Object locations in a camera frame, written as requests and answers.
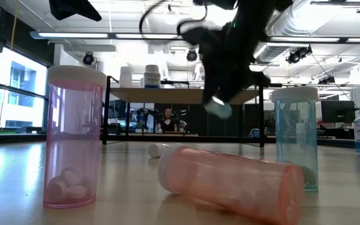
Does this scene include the large white bottle blue label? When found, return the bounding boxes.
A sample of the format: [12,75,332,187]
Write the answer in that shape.
[143,64,162,89]

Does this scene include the teal translucent pill bottle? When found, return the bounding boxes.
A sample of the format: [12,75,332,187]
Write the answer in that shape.
[271,86,320,193]
[203,96,233,120]

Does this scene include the yellow hanging cable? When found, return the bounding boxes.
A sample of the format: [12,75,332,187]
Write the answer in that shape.
[10,0,19,51]

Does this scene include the black aluminium table frame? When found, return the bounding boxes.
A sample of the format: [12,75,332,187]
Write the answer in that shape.
[0,132,356,149]

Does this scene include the pink translucent pill bottle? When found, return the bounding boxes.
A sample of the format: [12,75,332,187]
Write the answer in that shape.
[43,64,108,209]

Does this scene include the silver ventilation duct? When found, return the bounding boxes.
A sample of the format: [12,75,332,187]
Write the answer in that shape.
[261,0,312,65]

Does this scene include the wooden shelf black metal legs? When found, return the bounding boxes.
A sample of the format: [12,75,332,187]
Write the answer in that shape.
[101,76,265,148]

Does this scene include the black ceiling spotlight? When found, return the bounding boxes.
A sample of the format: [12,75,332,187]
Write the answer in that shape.
[186,49,198,63]
[285,46,313,65]
[318,74,336,85]
[82,52,95,66]

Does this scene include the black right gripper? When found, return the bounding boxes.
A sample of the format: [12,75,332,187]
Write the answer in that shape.
[181,21,271,106]

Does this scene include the orange translucent pill bottle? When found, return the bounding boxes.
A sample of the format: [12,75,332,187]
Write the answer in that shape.
[157,142,306,225]

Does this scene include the black computer monitor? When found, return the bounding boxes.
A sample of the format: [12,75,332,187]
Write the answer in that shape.
[320,99,356,124]

